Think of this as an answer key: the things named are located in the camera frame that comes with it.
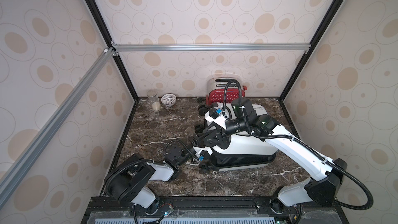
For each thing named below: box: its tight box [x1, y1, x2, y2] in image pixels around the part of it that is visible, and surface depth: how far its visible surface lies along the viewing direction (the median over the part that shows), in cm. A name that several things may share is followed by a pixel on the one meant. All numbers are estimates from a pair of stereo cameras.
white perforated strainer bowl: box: [160, 93, 177, 106], surface depth 119 cm
